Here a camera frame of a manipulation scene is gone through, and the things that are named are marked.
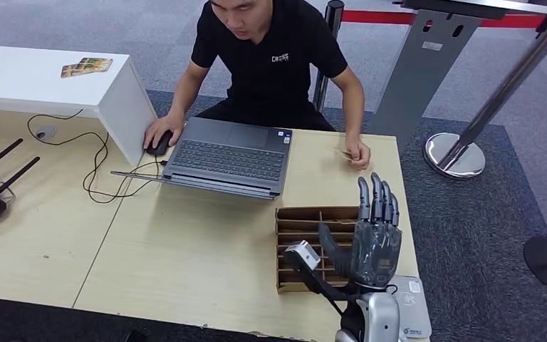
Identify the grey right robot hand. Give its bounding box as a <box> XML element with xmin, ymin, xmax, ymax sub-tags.
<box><xmin>318</xmin><ymin>172</ymin><xmax>402</xmax><ymax>290</ymax></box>

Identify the person's right hand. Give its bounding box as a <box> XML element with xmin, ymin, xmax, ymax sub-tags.
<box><xmin>142</xmin><ymin>114</ymin><xmax>186</xmax><ymax>151</ymax></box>

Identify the person's left hand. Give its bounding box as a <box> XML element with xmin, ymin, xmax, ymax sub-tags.
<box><xmin>344</xmin><ymin>137</ymin><xmax>373</xmax><ymax>172</ymax></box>

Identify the black computer mouse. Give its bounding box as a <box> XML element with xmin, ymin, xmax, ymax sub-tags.
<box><xmin>146</xmin><ymin>131</ymin><xmax>174</xmax><ymax>157</ymax></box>

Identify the white card reader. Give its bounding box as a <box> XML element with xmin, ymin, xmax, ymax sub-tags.
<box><xmin>386</xmin><ymin>275</ymin><xmax>432</xmax><ymax>340</ymax></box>

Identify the brown wooden card organizer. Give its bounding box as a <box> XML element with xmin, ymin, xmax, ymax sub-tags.
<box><xmin>276</xmin><ymin>205</ymin><xmax>366</xmax><ymax>294</ymax></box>

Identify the person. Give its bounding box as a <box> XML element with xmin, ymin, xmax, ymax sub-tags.
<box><xmin>142</xmin><ymin>0</ymin><xmax>373</xmax><ymax>172</ymax></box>

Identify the grey laptop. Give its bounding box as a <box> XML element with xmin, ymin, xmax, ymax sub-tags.
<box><xmin>111</xmin><ymin>116</ymin><xmax>293</xmax><ymax>201</ymax></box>

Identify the grey sign stand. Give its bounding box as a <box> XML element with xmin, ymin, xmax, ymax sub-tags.
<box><xmin>367</xmin><ymin>0</ymin><xmax>547</xmax><ymax>157</ymax></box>

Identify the white desk shelf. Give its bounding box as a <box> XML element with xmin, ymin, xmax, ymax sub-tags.
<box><xmin>0</xmin><ymin>44</ymin><xmax>159</xmax><ymax>167</ymax></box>

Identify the red barrier belt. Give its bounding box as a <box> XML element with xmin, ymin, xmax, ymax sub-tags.
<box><xmin>340</xmin><ymin>10</ymin><xmax>546</xmax><ymax>30</ymax></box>

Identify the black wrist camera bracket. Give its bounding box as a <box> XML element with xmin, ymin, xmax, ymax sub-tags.
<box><xmin>283</xmin><ymin>250</ymin><xmax>364</xmax><ymax>317</ymax></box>

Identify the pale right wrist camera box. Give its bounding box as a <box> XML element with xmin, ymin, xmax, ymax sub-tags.
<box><xmin>284</xmin><ymin>239</ymin><xmax>322</xmax><ymax>271</ymax></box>

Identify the chrome stanchion post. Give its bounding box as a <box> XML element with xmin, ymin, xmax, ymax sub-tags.
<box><xmin>423</xmin><ymin>16</ymin><xmax>547</xmax><ymax>181</ymax></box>

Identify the thin black cable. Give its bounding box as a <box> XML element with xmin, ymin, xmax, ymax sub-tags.
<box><xmin>27</xmin><ymin>109</ymin><xmax>168</xmax><ymax>204</ymax></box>

